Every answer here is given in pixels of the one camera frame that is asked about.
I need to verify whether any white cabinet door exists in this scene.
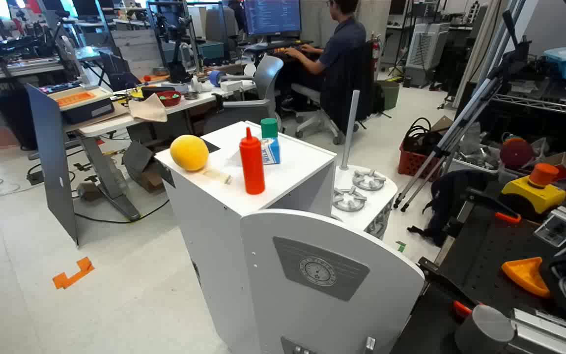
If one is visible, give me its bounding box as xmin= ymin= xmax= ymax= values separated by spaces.
xmin=242 ymin=209 xmax=425 ymax=354

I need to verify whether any white toy kitchen cabinet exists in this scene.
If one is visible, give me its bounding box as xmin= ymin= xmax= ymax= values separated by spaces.
xmin=153 ymin=118 xmax=426 ymax=354

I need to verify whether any blue white carton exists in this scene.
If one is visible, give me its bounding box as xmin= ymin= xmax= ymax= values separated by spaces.
xmin=261 ymin=138 xmax=281 ymax=166

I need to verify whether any red ketchup bottle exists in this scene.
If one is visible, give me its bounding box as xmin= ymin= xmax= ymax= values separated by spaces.
xmin=240 ymin=130 xmax=265 ymax=195

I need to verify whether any yellow ball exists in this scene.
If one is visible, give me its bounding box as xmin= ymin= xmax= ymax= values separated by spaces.
xmin=169 ymin=134 xmax=208 ymax=173

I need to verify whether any seated person dark shirt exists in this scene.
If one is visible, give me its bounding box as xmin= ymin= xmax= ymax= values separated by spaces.
xmin=275 ymin=0 xmax=366 ymax=113

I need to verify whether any white pole on counter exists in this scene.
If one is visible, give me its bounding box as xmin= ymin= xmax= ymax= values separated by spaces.
xmin=340 ymin=89 xmax=360 ymax=172

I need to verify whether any grey office chair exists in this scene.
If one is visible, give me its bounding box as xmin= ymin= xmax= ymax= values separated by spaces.
xmin=202 ymin=55 xmax=283 ymax=132

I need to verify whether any red basket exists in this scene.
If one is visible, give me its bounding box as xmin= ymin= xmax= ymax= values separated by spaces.
xmin=397 ymin=116 xmax=442 ymax=175

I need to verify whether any white work desk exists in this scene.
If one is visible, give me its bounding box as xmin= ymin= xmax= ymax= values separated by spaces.
xmin=65 ymin=71 xmax=259 ymax=225

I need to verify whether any computer monitor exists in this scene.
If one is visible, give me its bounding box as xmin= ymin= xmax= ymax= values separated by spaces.
xmin=244 ymin=0 xmax=301 ymax=36

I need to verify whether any orange black clamp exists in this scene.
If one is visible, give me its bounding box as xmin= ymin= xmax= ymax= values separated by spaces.
xmin=466 ymin=189 xmax=523 ymax=227
xmin=419 ymin=258 xmax=478 ymax=319

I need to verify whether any dark grey leaning board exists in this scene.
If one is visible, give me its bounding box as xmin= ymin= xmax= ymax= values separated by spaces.
xmin=26 ymin=87 xmax=79 ymax=242

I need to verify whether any grey cylinder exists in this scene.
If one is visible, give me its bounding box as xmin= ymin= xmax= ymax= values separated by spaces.
xmin=454 ymin=305 xmax=515 ymax=354

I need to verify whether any yellow emergency stop button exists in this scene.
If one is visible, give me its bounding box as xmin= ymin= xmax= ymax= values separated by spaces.
xmin=501 ymin=164 xmax=566 ymax=215

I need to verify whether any camera tripod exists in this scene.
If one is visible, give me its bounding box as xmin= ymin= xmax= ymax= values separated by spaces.
xmin=393 ymin=10 xmax=529 ymax=213

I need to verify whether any aluminium extrusion rail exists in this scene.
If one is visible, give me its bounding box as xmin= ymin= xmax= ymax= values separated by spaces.
xmin=513 ymin=309 xmax=566 ymax=354

